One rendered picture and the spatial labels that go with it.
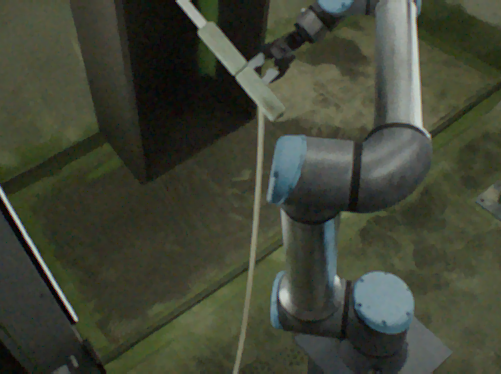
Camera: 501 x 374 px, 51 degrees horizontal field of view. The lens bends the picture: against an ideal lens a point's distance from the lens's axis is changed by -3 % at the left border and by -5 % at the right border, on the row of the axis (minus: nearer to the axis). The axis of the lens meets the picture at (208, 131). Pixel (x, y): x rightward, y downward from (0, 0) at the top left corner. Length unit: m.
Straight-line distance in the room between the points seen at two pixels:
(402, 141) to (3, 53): 2.35
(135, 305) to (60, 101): 1.16
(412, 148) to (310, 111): 2.23
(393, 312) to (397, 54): 0.61
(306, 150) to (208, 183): 1.92
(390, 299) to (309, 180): 0.60
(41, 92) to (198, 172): 0.92
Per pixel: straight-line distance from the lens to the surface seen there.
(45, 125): 2.95
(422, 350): 1.64
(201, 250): 2.51
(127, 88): 1.76
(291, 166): 0.85
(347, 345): 1.55
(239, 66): 1.41
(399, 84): 1.02
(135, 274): 2.50
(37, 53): 2.96
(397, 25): 1.18
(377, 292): 1.39
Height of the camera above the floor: 2.10
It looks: 43 degrees down
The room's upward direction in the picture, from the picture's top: 9 degrees counter-clockwise
